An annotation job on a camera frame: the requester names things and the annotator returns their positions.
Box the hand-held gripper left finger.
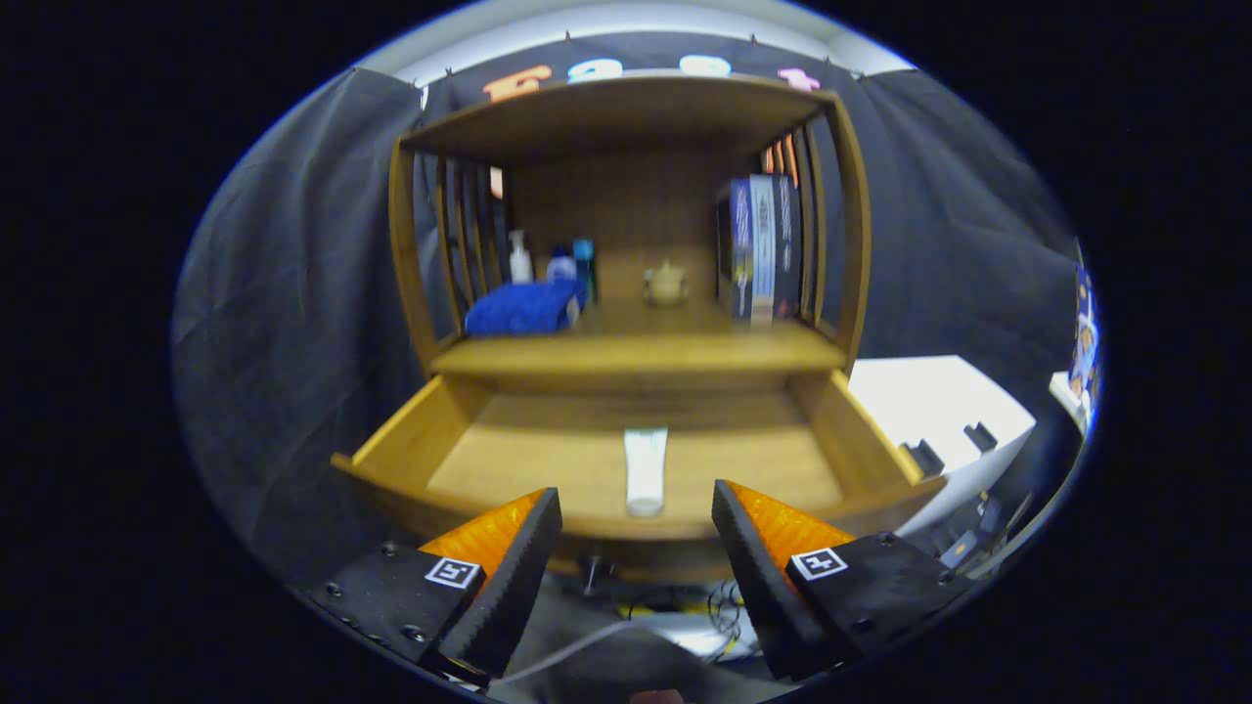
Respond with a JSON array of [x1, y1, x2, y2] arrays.
[[308, 487, 564, 685]]

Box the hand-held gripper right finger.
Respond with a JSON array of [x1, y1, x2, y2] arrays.
[[711, 479, 979, 682]]

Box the wooden drawer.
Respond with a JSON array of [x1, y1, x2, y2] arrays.
[[331, 370, 948, 573]]

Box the white tube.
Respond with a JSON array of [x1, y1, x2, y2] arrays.
[[623, 427, 670, 517]]

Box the wooden countertop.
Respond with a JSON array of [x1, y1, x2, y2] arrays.
[[430, 296, 848, 378]]

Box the wooden cabinet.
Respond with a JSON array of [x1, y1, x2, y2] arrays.
[[386, 73, 873, 588]]

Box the person's grey trousers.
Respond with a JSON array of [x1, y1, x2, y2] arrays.
[[489, 626, 774, 704]]

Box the white table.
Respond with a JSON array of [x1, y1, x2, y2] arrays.
[[846, 355, 1038, 537]]

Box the blue towel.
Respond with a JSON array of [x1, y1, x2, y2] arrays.
[[465, 279, 588, 338]]

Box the beige lidded teacup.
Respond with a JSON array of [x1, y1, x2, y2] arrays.
[[643, 260, 690, 307]]

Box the light grey book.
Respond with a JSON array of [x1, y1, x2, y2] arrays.
[[748, 174, 777, 327]]

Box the black backdrop cloth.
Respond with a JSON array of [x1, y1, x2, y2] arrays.
[[171, 29, 1092, 588]]

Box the black book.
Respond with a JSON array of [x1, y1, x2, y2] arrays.
[[772, 174, 805, 321]]

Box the white shelf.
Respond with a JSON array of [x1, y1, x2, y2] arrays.
[[1050, 372, 1089, 433]]

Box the printed cup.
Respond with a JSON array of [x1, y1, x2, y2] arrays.
[[1070, 325, 1101, 397]]

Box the tangle of cables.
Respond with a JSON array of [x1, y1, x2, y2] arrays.
[[616, 580, 756, 658]]

